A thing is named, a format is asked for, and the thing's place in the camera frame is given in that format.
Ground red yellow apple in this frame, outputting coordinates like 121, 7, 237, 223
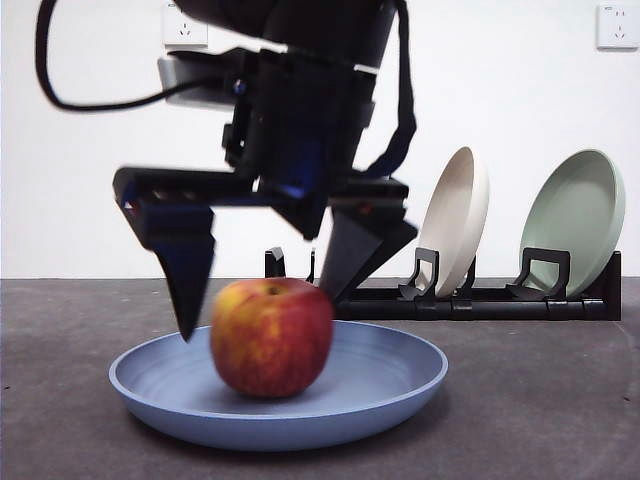
209, 278, 335, 400

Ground blue plate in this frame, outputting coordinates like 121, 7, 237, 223
108, 319, 450, 454

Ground beige plate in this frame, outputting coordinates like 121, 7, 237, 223
417, 145, 490, 298

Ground black plate rack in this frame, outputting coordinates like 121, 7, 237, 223
263, 247, 623, 322

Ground green plate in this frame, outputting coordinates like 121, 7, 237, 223
518, 148, 627, 300

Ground black sleeved cable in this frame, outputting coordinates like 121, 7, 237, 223
367, 0, 419, 179

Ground pale grey camera box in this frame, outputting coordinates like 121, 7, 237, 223
157, 49, 237, 108

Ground white wall socket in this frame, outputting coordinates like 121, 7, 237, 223
595, 4, 640, 51
162, 4, 209, 50

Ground thin black cable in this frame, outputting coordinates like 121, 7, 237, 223
34, 0, 239, 113

